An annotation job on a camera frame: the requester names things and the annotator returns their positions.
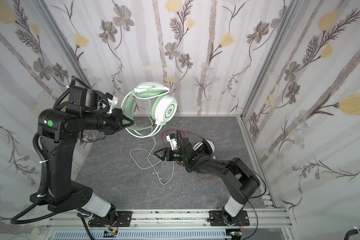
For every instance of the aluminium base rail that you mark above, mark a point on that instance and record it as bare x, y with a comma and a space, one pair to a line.
178, 219

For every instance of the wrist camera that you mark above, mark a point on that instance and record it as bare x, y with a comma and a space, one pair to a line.
111, 103
173, 141

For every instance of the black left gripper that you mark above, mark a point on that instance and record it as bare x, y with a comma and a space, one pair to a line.
118, 118

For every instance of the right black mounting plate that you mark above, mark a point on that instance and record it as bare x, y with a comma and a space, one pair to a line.
220, 219

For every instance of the black mounting plate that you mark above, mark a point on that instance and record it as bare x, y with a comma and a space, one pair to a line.
220, 219
124, 219

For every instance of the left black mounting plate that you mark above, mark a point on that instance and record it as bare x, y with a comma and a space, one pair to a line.
124, 219

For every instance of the white slotted cable duct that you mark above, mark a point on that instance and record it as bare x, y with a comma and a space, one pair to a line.
208, 234

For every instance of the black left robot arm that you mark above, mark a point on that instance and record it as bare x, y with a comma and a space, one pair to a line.
78, 109

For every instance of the green white headphones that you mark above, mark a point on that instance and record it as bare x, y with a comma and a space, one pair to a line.
162, 111

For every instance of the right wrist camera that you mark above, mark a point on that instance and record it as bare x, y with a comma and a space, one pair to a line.
173, 141

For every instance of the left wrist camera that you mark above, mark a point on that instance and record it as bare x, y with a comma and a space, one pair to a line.
111, 103

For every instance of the black white headphones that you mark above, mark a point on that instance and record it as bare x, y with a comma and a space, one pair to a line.
205, 146

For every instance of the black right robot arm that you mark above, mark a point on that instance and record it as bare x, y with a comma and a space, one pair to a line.
240, 181

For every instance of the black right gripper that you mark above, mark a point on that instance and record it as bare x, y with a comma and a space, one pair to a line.
171, 154

